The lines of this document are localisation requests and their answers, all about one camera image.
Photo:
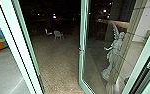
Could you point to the green framed glass door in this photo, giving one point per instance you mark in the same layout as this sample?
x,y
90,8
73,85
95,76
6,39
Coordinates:
x,y
84,50

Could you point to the white garden chair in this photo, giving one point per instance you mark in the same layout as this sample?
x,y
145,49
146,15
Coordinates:
x,y
58,34
48,32

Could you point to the white angel statue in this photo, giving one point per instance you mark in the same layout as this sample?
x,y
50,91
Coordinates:
x,y
114,56

